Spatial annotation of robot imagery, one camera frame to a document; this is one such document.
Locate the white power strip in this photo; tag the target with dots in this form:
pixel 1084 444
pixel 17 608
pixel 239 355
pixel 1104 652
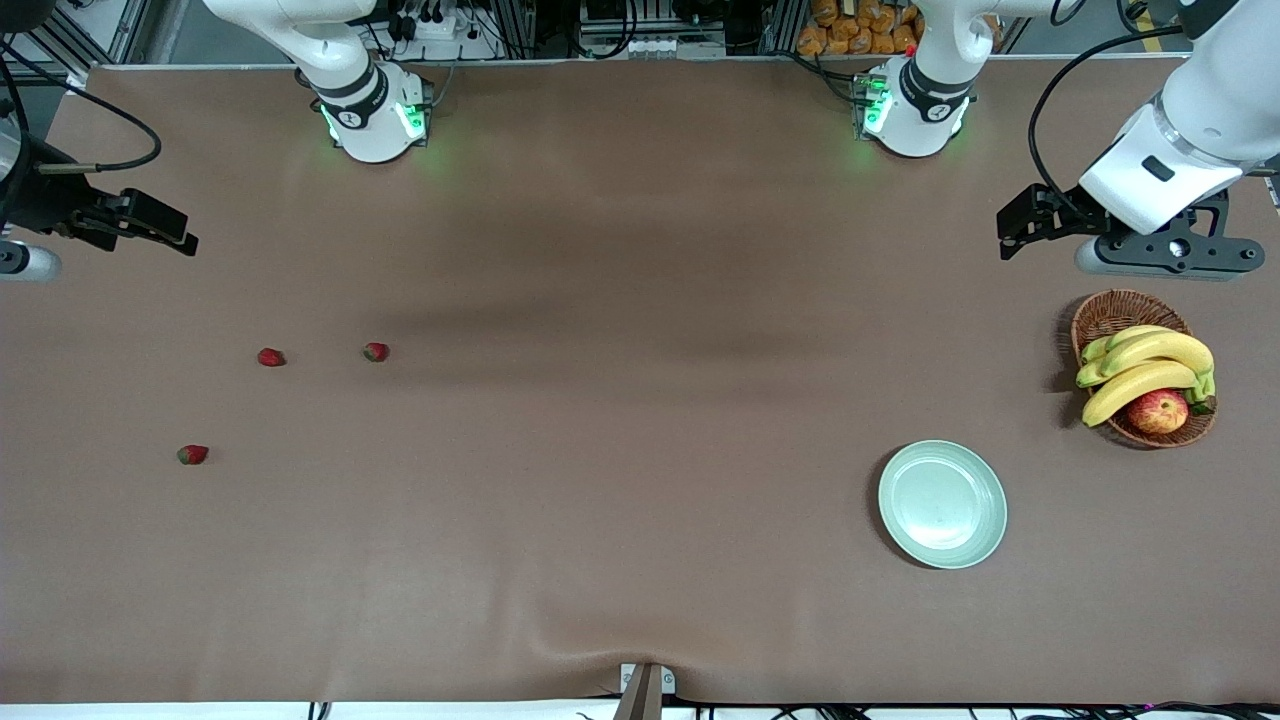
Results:
pixel 435 27

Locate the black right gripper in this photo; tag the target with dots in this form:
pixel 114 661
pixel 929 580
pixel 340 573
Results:
pixel 40 203

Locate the brown wicker basket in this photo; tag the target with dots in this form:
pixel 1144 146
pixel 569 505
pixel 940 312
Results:
pixel 1115 312

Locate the yellow banana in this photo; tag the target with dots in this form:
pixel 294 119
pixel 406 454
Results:
pixel 1165 347
pixel 1125 335
pixel 1090 375
pixel 1135 385

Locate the brown table cloth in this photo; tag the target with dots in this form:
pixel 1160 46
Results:
pixel 640 400

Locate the aluminium frame rail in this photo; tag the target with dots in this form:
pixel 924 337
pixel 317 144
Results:
pixel 130 30

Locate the bag of orange bread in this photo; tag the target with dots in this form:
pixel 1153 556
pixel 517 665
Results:
pixel 850 30

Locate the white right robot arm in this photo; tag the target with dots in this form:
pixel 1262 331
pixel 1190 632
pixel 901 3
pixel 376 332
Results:
pixel 370 110

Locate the red apple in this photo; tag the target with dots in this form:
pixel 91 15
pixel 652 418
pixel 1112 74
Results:
pixel 1158 412

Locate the pale green round plate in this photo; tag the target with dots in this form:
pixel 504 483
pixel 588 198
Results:
pixel 942 505

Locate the red strawberry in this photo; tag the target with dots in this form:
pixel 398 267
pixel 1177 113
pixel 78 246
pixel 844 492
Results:
pixel 271 357
pixel 192 455
pixel 376 352

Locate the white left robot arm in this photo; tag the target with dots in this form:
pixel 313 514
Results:
pixel 1215 90

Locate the metal table edge bracket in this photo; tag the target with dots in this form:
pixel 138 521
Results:
pixel 647 690

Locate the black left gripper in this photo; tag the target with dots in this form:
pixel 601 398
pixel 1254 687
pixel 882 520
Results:
pixel 1067 217

